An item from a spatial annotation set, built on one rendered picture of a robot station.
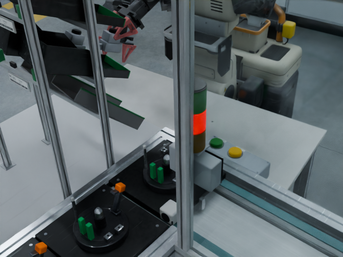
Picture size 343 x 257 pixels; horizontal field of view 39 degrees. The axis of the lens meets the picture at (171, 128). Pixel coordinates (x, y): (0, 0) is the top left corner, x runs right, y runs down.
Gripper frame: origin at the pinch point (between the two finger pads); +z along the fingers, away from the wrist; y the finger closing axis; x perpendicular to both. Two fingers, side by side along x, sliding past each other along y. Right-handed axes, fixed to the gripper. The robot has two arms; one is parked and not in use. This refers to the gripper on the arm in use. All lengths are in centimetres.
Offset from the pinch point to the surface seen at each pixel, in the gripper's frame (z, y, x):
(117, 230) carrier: 41, 53, 4
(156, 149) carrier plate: 17.7, 31.0, 18.9
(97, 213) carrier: 42, 49, -1
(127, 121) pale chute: 17.7, 21.7, 11.0
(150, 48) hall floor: -65, -176, 164
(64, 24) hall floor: -36, -264, 147
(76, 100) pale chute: 24.5, 22.4, -9.1
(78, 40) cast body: 10.2, 2.8, -9.1
